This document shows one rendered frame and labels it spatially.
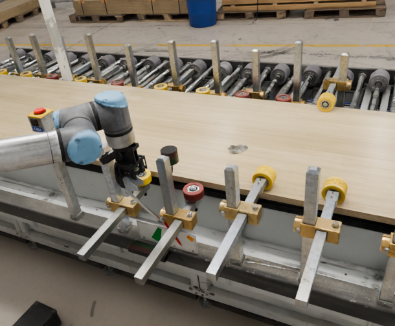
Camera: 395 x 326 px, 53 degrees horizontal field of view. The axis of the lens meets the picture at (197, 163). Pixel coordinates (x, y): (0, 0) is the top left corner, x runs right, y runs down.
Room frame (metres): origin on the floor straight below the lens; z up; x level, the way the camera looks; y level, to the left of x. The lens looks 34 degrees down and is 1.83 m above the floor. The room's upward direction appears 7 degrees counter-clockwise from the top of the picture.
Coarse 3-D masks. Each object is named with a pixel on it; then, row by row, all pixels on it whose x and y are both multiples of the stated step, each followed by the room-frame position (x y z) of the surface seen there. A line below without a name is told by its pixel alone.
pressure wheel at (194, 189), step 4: (188, 184) 1.24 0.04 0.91; (192, 184) 1.24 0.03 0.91; (196, 184) 1.23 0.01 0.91; (200, 184) 1.23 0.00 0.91; (184, 188) 1.22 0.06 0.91; (188, 188) 1.22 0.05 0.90; (192, 188) 1.21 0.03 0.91; (196, 188) 1.21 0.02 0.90; (200, 188) 1.20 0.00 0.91; (184, 192) 1.20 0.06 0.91; (188, 192) 1.19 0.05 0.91; (192, 192) 1.19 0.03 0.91; (196, 192) 1.18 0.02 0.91; (200, 192) 1.18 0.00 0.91; (184, 196) 1.20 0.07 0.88; (188, 196) 1.18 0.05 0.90; (192, 196) 1.17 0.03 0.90; (196, 196) 1.17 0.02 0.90; (200, 196) 1.18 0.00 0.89; (188, 200) 1.18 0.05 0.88; (192, 200) 1.17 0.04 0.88; (196, 200) 1.17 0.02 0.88; (196, 208) 1.21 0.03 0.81
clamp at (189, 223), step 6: (162, 210) 1.15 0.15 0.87; (180, 210) 1.13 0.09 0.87; (186, 210) 1.13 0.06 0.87; (162, 216) 1.13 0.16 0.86; (168, 216) 1.12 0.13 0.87; (174, 216) 1.11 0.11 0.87; (180, 216) 1.10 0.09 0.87; (186, 216) 1.10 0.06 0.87; (192, 216) 1.09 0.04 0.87; (168, 222) 1.12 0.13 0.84; (186, 222) 1.08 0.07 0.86; (192, 222) 1.08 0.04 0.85; (186, 228) 1.08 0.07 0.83; (192, 228) 1.08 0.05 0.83
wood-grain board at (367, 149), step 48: (0, 96) 2.43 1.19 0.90; (48, 96) 2.33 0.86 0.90; (144, 96) 2.15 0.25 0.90; (192, 96) 2.06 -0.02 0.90; (144, 144) 1.60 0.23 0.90; (192, 144) 1.55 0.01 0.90; (288, 144) 1.44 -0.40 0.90; (336, 144) 1.40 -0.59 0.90; (384, 144) 1.35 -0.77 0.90; (240, 192) 1.18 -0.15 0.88; (288, 192) 1.12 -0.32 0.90; (384, 192) 1.06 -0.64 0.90
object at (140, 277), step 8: (200, 200) 1.22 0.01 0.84; (184, 208) 1.15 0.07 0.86; (192, 208) 1.16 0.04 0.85; (176, 224) 1.07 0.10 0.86; (168, 232) 1.04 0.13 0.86; (176, 232) 1.04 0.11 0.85; (160, 240) 1.00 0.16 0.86; (168, 240) 1.00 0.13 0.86; (160, 248) 0.96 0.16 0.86; (152, 256) 0.93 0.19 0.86; (160, 256) 0.94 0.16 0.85; (144, 264) 0.90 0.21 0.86; (152, 264) 0.90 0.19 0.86; (144, 272) 0.87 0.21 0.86; (136, 280) 0.85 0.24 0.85; (144, 280) 0.85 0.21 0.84
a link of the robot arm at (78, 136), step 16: (64, 128) 0.94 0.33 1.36; (80, 128) 0.93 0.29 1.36; (0, 144) 0.86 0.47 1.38; (16, 144) 0.87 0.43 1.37; (32, 144) 0.87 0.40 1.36; (48, 144) 0.88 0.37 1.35; (64, 144) 0.89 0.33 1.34; (80, 144) 0.89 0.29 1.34; (96, 144) 0.90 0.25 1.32; (0, 160) 0.83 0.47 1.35; (16, 160) 0.84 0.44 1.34; (32, 160) 0.86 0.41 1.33; (48, 160) 0.87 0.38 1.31; (64, 160) 0.89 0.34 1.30; (80, 160) 0.88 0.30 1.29
